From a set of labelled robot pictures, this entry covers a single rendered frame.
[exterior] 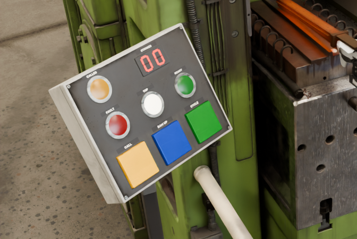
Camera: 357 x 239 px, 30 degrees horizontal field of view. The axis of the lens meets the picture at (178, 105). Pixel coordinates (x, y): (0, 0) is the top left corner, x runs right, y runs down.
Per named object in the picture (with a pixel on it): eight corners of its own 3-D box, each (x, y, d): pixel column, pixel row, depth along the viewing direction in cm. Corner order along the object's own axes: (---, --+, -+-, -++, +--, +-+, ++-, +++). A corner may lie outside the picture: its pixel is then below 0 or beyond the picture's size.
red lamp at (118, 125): (132, 134, 141) (128, 117, 139) (110, 140, 140) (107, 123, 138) (127, 126, 144) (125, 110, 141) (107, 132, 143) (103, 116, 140)
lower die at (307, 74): (362, 70, 182) (363, 43, 177) (296, 89, 177) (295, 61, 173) (291, 14, 216) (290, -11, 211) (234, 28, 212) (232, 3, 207)
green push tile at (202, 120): (223, 128, 155) (209, 99, 154) (200, 143, 151) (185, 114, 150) (218, 129, 156) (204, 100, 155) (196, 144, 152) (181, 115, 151)
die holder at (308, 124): (408, 193, 204) (421, 67, 180) (297, 231, 196) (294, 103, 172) (319, 105, 250) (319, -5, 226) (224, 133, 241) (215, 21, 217)
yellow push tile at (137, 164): (159, 171, 144) (144, 140, 143) (134, 188, 140) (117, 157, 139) (155, 171, 145) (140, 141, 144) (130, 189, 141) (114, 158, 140)
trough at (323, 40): (347, 52, 177) (347, 47, 176) (329, 57, 176) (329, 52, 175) (277, -3, 211) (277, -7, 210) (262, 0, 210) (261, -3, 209)
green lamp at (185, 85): (197, 93, 152) (196, 77, 149) (178, 99, 151) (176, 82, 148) (193, 87, 154) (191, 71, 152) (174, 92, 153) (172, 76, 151)
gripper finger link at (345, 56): (334, 54, 168) (354, 67, 160) (334, 48, 167) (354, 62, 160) (350, 49, 169) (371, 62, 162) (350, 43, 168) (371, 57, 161)
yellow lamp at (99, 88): (113, 98, 140) (110, 80, 137) (92, 104, 139) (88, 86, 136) (110, 91, 142) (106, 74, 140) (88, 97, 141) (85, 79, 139)
